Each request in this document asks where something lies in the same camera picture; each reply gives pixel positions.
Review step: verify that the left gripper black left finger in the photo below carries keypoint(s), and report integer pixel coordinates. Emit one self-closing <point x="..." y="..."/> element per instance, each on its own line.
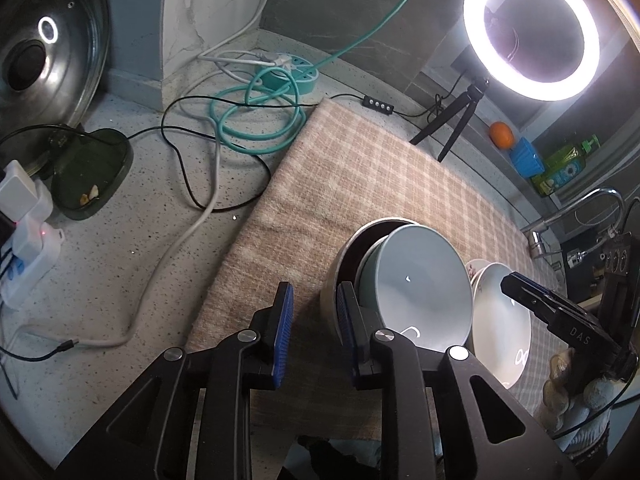
<point x="189" y="411"/>

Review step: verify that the green dish soap bottle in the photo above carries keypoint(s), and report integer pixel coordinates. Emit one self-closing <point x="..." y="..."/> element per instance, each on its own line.
<point x="562" y="166"/>

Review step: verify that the black inline light remote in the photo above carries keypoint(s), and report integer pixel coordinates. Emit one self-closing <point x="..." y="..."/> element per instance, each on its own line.
<point x="376" y="104"/>

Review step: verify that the dark green dish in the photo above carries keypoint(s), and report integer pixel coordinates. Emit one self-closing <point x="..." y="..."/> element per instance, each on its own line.
<point x="88" y="168"/>

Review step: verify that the floral white plate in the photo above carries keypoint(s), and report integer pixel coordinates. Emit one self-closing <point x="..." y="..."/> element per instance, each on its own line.
<point x="475" y="266"/>

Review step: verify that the gloved right hand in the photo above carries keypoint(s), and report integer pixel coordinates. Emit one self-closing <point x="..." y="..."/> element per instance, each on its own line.
<point x="564" y="415"/>

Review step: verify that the blue plastic cup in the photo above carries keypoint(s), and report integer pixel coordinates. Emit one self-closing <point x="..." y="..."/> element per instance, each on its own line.
<point x="525" y="159"/>

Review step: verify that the orange fruit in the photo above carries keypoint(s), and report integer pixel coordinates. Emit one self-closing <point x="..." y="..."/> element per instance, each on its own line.
<point x="501" y="136"/>

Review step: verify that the glass pot lid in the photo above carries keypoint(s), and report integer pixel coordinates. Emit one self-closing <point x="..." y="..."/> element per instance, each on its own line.
<point x="53" y="54"/>

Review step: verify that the black tripod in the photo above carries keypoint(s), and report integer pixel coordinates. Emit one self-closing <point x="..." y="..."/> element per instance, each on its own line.
<point x="466" y="104"/>

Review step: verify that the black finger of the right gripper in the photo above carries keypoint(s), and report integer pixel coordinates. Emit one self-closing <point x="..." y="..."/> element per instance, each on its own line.
<point x="544" y="303"/>

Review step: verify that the white deep plate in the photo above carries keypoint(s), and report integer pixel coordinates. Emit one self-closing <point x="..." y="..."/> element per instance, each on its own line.
<point x="501" y="332"/>

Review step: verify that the large stainless steel bowl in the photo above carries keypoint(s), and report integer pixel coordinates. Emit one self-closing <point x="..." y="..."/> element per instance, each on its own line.
<point x="349" y="261"/>

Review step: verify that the ring light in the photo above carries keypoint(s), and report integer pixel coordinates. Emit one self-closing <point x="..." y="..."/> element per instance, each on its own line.
<point x="544" y="50"/>

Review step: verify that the beige plaid cloth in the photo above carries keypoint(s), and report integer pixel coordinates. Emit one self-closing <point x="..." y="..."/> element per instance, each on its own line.
<point x="342" y="172"/>

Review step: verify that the white power strip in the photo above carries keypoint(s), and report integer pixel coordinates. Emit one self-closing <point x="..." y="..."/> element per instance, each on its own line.
<point x="33" y="246"/>

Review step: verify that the light blue ceramic bowl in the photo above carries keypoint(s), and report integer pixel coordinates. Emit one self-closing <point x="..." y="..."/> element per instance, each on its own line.
<point x="417" y="283"/>

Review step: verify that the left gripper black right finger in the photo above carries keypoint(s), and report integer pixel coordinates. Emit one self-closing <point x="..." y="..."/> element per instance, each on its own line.
<point x="441" y="411"/>

